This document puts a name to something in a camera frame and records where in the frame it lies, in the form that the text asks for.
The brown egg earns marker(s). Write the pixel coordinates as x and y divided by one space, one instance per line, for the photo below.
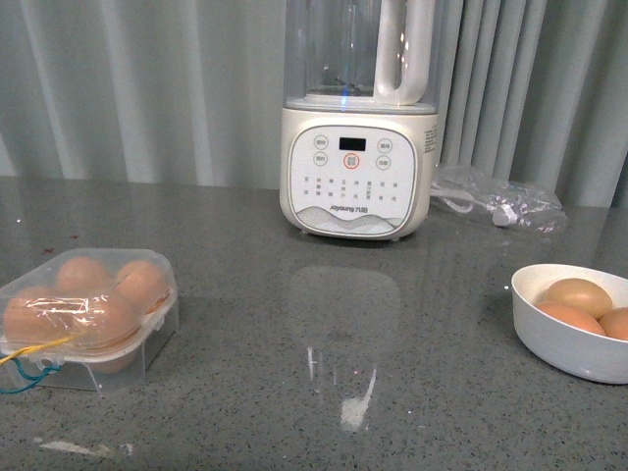
104 320
81 275
144 284
35 319

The clear plastic egg box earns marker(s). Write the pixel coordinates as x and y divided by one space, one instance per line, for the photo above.
106 370

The brown egg in box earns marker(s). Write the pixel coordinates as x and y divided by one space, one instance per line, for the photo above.
81 275
144 284
35 319

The brown egg bowl left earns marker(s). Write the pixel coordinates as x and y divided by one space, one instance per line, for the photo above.
572 316

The brown egg bowl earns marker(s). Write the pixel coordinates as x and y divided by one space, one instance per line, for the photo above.
572 316
615 323

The pale egg bowl back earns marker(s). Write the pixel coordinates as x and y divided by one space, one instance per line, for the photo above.
580 294

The brown egg bowl right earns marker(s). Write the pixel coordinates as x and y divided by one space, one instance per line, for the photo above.
615 323

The clear plastic bag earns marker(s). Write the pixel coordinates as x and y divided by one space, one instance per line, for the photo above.
474 196

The white Joyoung blender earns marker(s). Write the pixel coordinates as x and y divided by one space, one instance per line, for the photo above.
360 115

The blue rubber band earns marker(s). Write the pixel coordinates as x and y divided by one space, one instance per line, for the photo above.
31 380

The yellow rubber band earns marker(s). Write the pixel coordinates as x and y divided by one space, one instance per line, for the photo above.
53 347

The white bowl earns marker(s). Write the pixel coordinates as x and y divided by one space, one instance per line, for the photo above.
574 351

